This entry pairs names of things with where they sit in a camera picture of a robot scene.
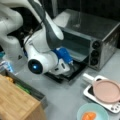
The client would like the teal bowl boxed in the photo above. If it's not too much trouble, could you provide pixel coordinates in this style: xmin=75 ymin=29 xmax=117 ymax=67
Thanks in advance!
xmin=77 ymin=103 xmax=109 ymax=120

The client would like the white induction cooker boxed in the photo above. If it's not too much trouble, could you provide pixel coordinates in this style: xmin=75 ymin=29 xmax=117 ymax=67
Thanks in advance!
xmin=82 ymin=75 xmax=120 ymax=114

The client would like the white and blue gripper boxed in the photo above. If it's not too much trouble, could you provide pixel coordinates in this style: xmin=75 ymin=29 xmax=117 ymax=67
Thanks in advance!
xmin=50 ymin=47 xmax=73 ymax=75

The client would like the silver toaster oven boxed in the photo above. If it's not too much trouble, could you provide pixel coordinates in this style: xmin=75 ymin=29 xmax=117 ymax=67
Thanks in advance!
xmin=54 ymin=9 xmax=120 ymax=70

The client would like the white pan handle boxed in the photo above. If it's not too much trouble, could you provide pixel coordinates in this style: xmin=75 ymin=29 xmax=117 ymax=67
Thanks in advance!
xmin=82 ymin=73 xmax=94 ymax=84

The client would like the wooden drawer cabinet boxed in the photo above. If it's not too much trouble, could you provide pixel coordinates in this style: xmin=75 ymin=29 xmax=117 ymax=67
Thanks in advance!
xmin=0 ymin=75 xmax=46 ymax=120

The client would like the open grey drawer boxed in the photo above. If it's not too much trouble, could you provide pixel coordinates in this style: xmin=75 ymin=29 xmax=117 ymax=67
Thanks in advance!
xmin=0 ymin=70 xmax=48 ymax=108

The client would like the orange toy carrot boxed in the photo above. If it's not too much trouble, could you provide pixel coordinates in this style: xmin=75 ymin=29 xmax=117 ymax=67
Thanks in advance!
xmin=82 ymin=112 xmax=96 ymax=120

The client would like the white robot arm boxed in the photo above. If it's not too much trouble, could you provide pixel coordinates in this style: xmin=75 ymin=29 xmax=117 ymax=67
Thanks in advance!
xmin=2 ymin=0 xmax=71 ymax=75

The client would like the pink pan lid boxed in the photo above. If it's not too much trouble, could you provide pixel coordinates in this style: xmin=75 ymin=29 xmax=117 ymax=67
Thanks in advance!
xmin=93 ymin=80 xmax=120 ymax=103

